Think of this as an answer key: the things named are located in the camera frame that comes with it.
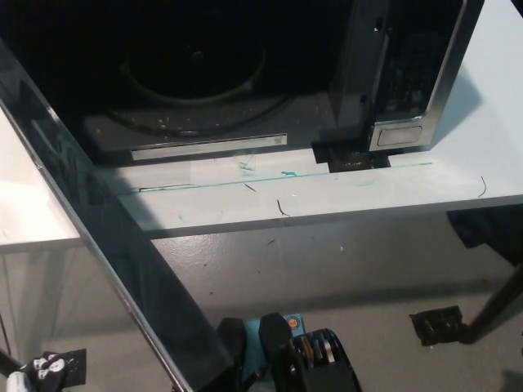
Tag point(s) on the dark glass microwave door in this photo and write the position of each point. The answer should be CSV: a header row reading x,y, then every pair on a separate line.
x,y
102,228

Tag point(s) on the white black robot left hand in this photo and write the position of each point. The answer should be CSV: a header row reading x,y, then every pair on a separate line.
x,y
43,364

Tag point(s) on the black tape floor patch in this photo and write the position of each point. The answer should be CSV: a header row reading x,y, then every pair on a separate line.
x,y
437,326
75,367

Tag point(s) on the silver microwave door release button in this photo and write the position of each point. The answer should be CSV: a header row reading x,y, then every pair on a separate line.
x,y
400,135

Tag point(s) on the glass microwave turntable plate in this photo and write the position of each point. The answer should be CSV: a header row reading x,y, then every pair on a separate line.
x,y
192,106

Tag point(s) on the black teal robot torso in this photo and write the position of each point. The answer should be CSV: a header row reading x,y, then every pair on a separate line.
x,y
314,367

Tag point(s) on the black stainless microwave oven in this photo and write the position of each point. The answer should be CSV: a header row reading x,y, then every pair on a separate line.
x,y
351,61

